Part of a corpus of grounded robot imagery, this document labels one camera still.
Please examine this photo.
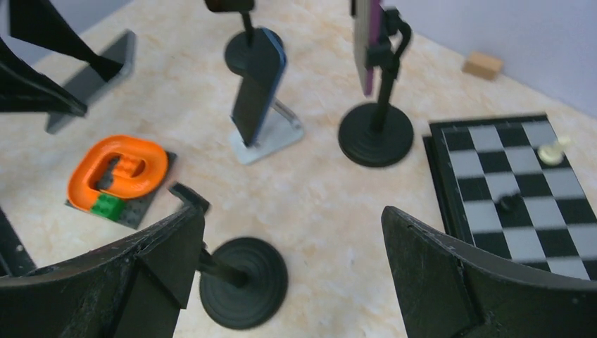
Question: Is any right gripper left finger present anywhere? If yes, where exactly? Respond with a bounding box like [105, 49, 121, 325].
[1, 207, 205, 337]

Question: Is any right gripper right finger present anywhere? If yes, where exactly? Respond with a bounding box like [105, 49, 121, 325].
[381, 206, 596, 337]

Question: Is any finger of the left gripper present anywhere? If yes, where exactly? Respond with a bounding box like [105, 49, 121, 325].
[8, 0, 122, 81]
[1, 42, 87, 117]

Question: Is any black phone stand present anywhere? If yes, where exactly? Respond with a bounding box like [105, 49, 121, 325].
[338, 7, 414, 168]
[168, 182, 289, 331]
[204, 0, 256, 76]

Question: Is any white plastic phone holder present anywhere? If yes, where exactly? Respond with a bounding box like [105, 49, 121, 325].
[229, 99, 304, 165]

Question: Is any black phone with purple edge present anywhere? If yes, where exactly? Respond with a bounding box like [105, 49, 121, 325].
[351, 0, 382, 96]

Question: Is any grey building baseplate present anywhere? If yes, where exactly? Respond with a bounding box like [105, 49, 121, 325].
[64, 151, 178, 230]

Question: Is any green building brick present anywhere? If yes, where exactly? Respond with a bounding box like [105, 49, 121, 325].
[89, 193, 126, 221]

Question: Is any black chess piece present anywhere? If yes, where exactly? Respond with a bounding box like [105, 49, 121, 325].
[496, 192, 521, 213]

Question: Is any black grey chessboard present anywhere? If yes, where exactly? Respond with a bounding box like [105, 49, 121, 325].
[423, 113, 596, 281]

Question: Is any white chess piece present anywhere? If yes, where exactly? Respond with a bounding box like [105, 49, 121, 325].
[537, 137, 572, 166]

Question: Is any small wooden block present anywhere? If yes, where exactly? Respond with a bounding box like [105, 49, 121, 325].
[462, 51, 503, 81]

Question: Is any orange plastic ring toy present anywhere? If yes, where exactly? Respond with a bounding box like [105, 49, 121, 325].
[67, 134, 170, 211]

